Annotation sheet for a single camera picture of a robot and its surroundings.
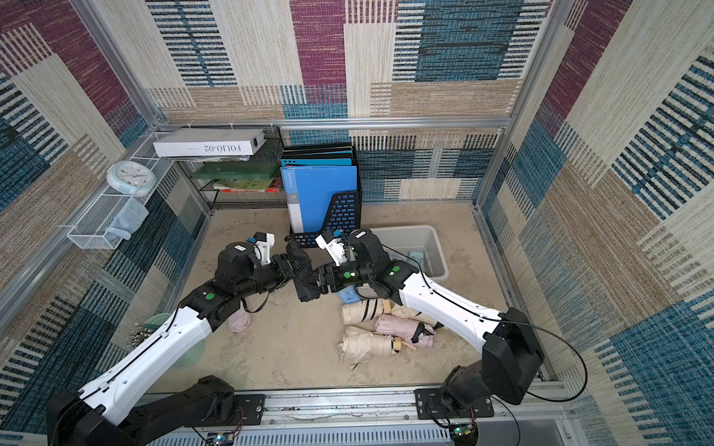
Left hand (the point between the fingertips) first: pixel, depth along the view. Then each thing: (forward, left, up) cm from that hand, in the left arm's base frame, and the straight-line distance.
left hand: (306, 261), depth 74 cm
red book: (+34, +18, -4) cm, 38 cm away
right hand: (-5, -1, 0) cm, 5 cm away
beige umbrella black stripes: (-5, -14, -21) cm, 26 cm away
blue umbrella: (+2, -10, -22) cm, 24 cm away
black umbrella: (-5, 0, -1) cm, 5 cm away
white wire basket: (+3, +51, +10) cm, 52 cm away
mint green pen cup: (-11, +41, -12) cm, 44 cm away
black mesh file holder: (+23, -10, -4) cm, 25 cm away
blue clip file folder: (+27, +2, +1) cm, 27 cm away
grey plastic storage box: (+19, -35, -20) cm, 45 cm away
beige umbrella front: (-15, -13, -19) cm, 28 cm away
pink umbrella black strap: (-12, -30, -19) cm, 37 cm away
